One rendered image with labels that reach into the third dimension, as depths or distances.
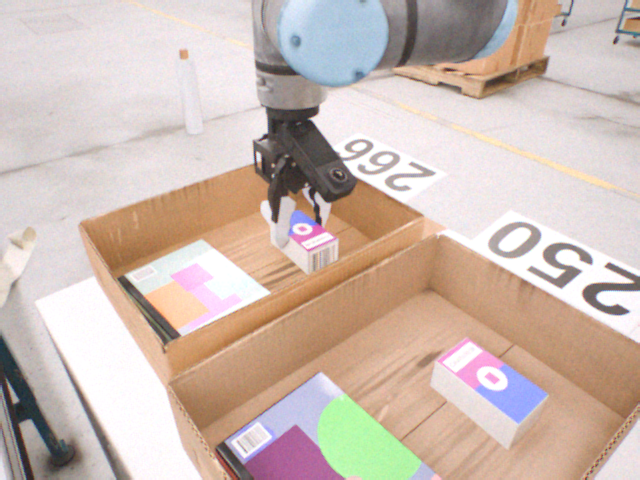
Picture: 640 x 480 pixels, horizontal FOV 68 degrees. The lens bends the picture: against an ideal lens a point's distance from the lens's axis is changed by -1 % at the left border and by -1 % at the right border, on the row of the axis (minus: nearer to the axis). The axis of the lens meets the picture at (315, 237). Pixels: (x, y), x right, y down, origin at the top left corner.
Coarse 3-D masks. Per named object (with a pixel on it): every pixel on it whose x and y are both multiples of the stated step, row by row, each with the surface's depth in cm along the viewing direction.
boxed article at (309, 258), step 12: (300, 216) 74; (300, 228) 71; (312, 228) 71; (324, 228) 72; (300, 240) 69; (312, 240) 69; (324, 240) 69; (336, 240) 69; (288, 252) 72; (300, 252) 68; (312, 252) 67; (324, 252) 69; (336, 252) 70; (300, 264) 70; (312, 264) 68; (324, 264) 70
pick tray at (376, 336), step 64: (448, 256) 62; (320, 320) 54; (384, 320) 62; (448, 320) 62; (512, 320) 57; (576, 320) 51; (192, 384) 45; (256, 384) 51; (384, 384) 53; (576, 384) 53; (192, 448) 43; (448, 448) 47; (512, 448) 47; (576, 448) 47
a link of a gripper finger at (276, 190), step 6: (276, 174) 64; (282, 174) 64; (276, 180) 63; (282, 180) 64; (270, 186) 65; (276, 186) 64; (282, 186) 64; (270, 192) 64; (276, 192) 64; (282, 192) 65; (270, 198) 65; (276, 198) 65; (270, 204) 65; (276, 204) 65; (276, 210) 66; (276, 216) 66; (276, 222) 67
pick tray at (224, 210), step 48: (192, 192) 73; (240, 192) 79; (288, 192) 85; (384, 192) 70; (96, 240) 66; (144, 240) 71; (192, 240) 76; (240, 240) 76; (384, 240) 61; (288, 288) 53; (144, 336) 51; (192, 336) 48; (240, 336) 52
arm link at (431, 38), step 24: (408, 0) 43; (432, 0) 44; (456, 0) 44; (480, 0) 44; (504, 0) 46; (408, 24) 44; (432, 24) 44; (456, 24) 45; (480, 24) 46; (504, 24) 46; (408, 48) 45; (432, 48) 46; (456, 48) 47; (480, 48) 48
